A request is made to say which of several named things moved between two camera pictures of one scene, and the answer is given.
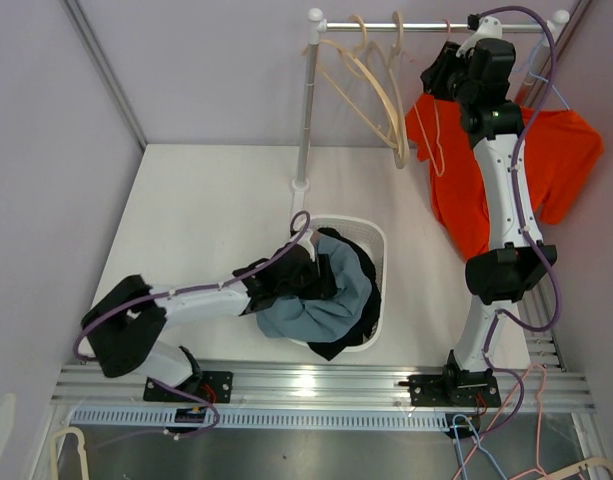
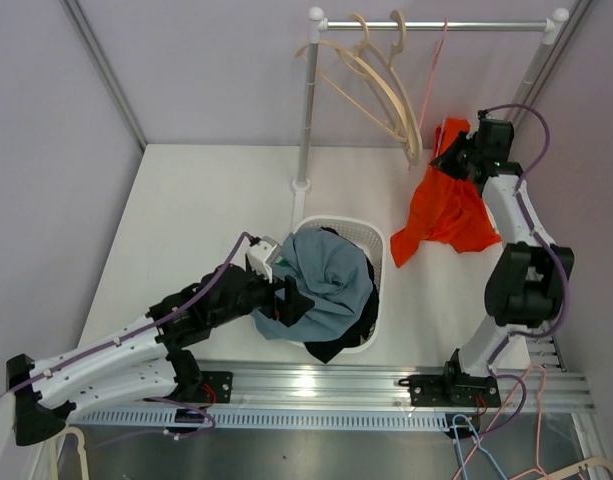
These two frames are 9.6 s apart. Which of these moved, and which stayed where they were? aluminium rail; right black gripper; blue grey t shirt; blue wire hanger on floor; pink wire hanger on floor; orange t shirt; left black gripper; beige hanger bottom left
Moved: orange t shirt; left black gripper; right black gripper
Stayed: blue wire hanger on floor; pink wire hanger on floor; blue grey t shirt; beige hanger bottom left; aluminium rail
